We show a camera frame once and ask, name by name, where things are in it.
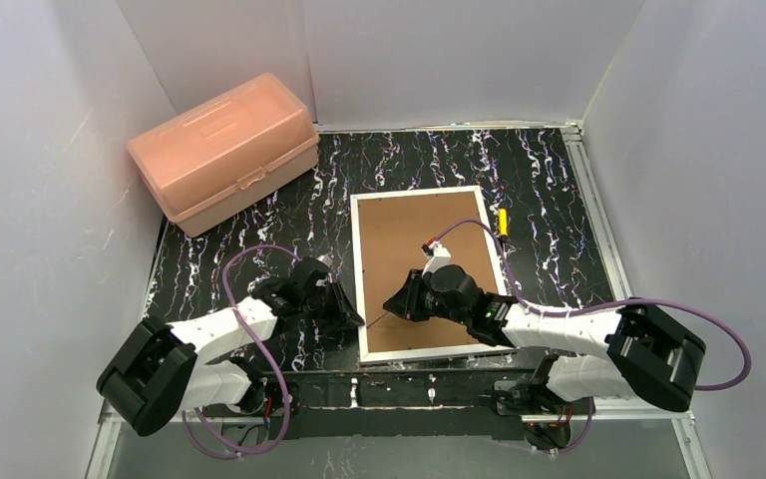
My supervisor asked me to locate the clear grey screwdriver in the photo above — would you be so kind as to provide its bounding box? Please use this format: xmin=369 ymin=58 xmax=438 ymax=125
xmin=366 ymin=312 xmax=388 ymax=328

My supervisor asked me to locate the white picture frame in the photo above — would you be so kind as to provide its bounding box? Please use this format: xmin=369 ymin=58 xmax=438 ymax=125
xmin=350 ymin=186 xmax=507 ymax=365

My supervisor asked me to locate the yellow handled screwdriver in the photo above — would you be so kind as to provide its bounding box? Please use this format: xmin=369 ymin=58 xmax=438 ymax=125
xmin=497 ymin=208 xmax=509 ymax=243

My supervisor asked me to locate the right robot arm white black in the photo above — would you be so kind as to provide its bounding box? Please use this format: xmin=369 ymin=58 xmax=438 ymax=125
xmin=383 ymin=264 xmax=706 ymax=412

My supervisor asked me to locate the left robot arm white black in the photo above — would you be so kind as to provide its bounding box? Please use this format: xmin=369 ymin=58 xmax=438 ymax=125
xmin=96 ymin=256 xmax=365 ymax=436

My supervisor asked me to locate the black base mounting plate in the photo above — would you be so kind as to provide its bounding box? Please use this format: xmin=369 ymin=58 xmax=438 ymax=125
xmin=200 ymin=369 xmax=595 ymax=441

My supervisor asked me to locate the translucent orange plastic box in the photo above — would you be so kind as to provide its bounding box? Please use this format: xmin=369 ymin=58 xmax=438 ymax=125
xmin=127 ymin=73 xmax=319 ymax=238

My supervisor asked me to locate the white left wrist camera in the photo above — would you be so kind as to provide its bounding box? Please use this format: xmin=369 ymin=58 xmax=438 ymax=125
xmin=316 ymin=254 xmax=332 ymax=271

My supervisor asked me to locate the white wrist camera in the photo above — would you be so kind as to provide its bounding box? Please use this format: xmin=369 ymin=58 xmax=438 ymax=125
xmin=316 ymin=254 xmax=332 ymax=271
xmin=421 ymin=239 xmax=451 ymax=274

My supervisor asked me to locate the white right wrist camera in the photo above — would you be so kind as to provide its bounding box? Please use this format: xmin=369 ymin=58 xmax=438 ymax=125
xmin=421 ymin=239 xmax=451 ymax=274

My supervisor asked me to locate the aluminium right side rail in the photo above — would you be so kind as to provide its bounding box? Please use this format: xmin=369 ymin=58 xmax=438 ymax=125
xmin=559 ymin=125 xmax=633 ymax=299

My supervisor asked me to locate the aluminium rail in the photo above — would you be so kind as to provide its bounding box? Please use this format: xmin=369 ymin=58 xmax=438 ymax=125
xmin=559 ymin=125 xmax=633 ymax=299
xmin=87 ymin=399 xmax=704 ymax=478

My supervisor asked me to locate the aluminium front rail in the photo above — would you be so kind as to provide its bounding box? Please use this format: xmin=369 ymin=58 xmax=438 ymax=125
xmin=87 ymin=399 xmax=704 ymax=478

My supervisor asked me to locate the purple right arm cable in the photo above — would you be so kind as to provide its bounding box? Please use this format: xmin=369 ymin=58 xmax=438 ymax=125
xmin=432 ymin=219 xmax=752 ymax=456

